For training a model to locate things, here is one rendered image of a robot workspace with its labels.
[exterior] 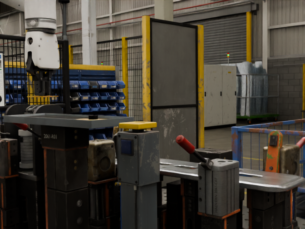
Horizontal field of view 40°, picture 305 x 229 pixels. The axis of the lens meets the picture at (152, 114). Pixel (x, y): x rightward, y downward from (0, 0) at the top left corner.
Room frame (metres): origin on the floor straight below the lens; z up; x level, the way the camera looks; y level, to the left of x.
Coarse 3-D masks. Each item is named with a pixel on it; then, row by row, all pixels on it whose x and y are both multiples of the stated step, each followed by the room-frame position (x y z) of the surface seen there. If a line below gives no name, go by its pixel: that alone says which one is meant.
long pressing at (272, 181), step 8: (160, 160) 1.37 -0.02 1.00; (168, 160) 1.37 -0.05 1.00; (176, 160) 1.37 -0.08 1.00; (160, 168) 1.21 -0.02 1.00; (168, 168) 1.23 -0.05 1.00; (176, 168) 1.23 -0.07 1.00; (184, 168) 1.23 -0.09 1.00; (240, 168) 1.22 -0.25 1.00; (176, 176) 1.16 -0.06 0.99; (184, 176) 1.14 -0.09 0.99; (192, 176) 1.12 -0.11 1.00; (240, 176) 1.10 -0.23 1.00; (256, 176) 1.12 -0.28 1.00; (264, 176) 1.10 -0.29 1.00; (272, 176) 1.09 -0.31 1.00; (280, 176) 1.09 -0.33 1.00; (288, 176) 1.09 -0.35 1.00; (296, 176) 1.09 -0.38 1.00; (240, 184) 1.03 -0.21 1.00; (248, 184) 1.01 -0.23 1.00; (256, 184) 1.00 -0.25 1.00; (264, 184) 0.99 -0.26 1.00; (272, 184) 0.99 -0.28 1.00; (280, 184) 1.00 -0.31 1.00; (288, 184) 1.01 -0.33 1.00; (296, 184) 1.03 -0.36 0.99
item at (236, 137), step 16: (240, 128) 3.13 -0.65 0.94; (256, 128) 3.37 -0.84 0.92; (304, 128) 3.96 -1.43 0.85; (240, 144) 3.17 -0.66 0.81; (304, 144) 3.96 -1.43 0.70; (240, 160) 3.17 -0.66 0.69; (304, 160) 3.92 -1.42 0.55; (304, 176) 3.96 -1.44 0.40; (304, 192) 2.76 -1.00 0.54; (304, 208) 3.00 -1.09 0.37
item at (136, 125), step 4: (120, 124) 0.91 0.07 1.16; (124, 124) 0.91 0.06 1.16; (128, 124) 0.90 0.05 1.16; (132, 124) 0.89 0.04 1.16; (136, 124) 0.88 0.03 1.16; (140, 124) 0.88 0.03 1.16; (144, 124) 0.89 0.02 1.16; (148, 124) 0.90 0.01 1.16; (152, 124) 0.91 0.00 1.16; (156, 124) 0.92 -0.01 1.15; (124, 128) 0.91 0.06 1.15; (128, 128) 0.90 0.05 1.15; (132, 128) 0.89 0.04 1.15; (136, 128) 0.88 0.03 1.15; (140, 128) 0.88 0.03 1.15; (144, 128) 0.89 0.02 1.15; (148, 128) 0.91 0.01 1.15
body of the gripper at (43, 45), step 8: (32, 32) 1.13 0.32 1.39; (40, 32) 1.13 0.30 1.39; (48, 32) 1.15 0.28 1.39; (32, 40) 1.13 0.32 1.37; (40, 40) 1.13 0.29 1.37; (48, 40) 1.16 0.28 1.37; (56, 40) 1.20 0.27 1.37; (32, 48) 1.12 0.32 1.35; (40, 48) 1.13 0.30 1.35; (48, 48) 1.16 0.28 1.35; (56, 48) 1.19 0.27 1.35; (32, 56) 1.12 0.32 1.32; (40, 56) 1.13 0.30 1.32; (48, 56) 1.15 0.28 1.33; (56, 56) 1.19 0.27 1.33; (40, 64) 1.12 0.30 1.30; (48, 64) 1.15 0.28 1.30; (56, 64) 1.19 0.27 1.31
